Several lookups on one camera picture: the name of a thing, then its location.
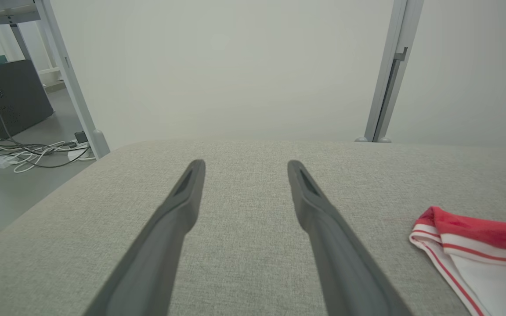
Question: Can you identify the light grey slanted frame post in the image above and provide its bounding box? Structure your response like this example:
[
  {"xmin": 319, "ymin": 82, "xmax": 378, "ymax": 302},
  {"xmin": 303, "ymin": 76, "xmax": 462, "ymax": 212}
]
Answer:
[{"xmin": 33, "ymin": 0, "xmax": 111, "ymax": 160}]

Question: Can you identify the grey fabric sofa seat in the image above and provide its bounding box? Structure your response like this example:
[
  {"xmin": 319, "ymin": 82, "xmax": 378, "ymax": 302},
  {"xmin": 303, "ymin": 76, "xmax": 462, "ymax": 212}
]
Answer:
[{"xmin": 0, "ymin": 140, "xmax": 506, "ymax": 316}]

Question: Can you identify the grey partition post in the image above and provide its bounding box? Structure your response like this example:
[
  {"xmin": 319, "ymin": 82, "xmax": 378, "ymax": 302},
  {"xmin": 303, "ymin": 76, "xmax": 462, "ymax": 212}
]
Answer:
[{"xmin": 364, "ymin": 0, "xmax": 425, "ymax": 143}]

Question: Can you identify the dark grey computer case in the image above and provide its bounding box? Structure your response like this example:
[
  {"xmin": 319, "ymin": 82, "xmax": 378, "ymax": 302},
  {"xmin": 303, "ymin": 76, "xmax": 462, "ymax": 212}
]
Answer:
[{"xmin": 0, "ymin": 59, "xmax": 54, "ymax": 139}]

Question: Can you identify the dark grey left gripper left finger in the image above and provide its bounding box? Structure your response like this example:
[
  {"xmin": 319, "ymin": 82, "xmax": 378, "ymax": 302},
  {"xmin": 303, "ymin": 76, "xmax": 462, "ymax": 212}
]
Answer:
[{"xmin": 83, "ymin": 159, "xmax": 206, "ymax": 316}]

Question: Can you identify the white power strip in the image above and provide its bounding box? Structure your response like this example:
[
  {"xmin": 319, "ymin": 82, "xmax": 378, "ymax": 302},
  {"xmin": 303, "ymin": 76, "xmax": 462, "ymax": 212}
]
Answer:
[{"xmin": 65, "ymin": 140, "xmax": 92, "ymax": 161}]

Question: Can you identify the red and white basketball jersey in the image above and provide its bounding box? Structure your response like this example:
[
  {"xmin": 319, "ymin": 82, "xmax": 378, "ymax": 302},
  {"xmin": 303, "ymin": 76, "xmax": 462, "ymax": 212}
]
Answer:
[{"xmin": 409, "ymin": 206, "xmax": 506, "ymax": 316}]

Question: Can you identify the cables and power strip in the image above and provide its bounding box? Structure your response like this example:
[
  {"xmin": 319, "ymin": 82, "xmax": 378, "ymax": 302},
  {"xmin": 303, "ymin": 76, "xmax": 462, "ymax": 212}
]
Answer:
[{"xmin": 0, "ymin": 86, "xmax": 95, "ymax": 174}]

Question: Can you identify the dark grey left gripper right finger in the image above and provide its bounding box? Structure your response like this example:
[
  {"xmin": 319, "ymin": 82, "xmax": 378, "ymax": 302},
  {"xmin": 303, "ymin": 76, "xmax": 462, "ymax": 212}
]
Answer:
[{"xmin": 287, "ymin": 160, "xmax": 413, "ymax": 316}]

